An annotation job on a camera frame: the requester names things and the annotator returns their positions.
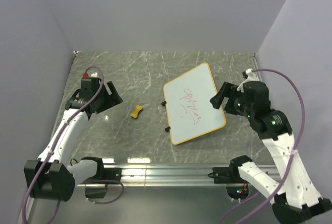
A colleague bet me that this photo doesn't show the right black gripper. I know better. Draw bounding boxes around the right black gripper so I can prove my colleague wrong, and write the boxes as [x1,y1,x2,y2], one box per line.
[209,81,253,118]

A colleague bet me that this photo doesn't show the yellow bone-shaped eraser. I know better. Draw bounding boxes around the yellow bone-shaped eraser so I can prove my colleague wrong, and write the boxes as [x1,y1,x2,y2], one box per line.
[130,105,143,119]

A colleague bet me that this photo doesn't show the yellow-framed whiteboard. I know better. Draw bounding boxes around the yellow-framed whiteboard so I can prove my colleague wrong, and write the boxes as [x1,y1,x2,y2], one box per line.
[163,62,227,145]

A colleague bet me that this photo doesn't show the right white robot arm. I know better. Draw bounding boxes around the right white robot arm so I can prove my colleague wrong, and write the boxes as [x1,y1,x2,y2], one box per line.
[208,81,331,223]

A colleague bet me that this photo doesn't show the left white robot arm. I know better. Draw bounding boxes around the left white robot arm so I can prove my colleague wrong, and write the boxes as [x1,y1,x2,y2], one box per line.
[24,77,123,202]

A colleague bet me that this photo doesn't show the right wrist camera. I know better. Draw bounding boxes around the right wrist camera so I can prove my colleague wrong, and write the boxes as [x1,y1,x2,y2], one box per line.
[237,68,259,92]

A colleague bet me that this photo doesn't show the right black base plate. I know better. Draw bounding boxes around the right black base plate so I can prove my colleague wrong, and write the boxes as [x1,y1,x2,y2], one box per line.
[207,167,233,184]

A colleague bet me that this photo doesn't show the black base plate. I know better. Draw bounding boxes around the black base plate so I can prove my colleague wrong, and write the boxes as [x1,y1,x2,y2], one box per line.
[102,167,122,181]
[207,167,233,184]

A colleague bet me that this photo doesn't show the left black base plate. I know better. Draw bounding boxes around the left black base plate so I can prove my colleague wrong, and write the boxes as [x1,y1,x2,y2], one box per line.
[102,167,122,181]

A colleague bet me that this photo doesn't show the aluminium mounting rail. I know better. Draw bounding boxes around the aluminium mounting rail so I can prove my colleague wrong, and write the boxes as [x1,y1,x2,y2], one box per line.
[62,163,281,188]

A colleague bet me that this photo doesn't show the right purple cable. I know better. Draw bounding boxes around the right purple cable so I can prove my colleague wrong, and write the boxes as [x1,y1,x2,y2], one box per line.
[217,68,305,224]

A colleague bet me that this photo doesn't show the purple cable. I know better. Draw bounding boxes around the purple cable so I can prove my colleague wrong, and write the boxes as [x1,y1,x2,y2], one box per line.
[20,66,125,224]
[217,68,305,224]

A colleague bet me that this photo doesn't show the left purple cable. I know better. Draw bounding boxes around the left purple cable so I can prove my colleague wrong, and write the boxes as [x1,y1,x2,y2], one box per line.
[20,66,125,224]

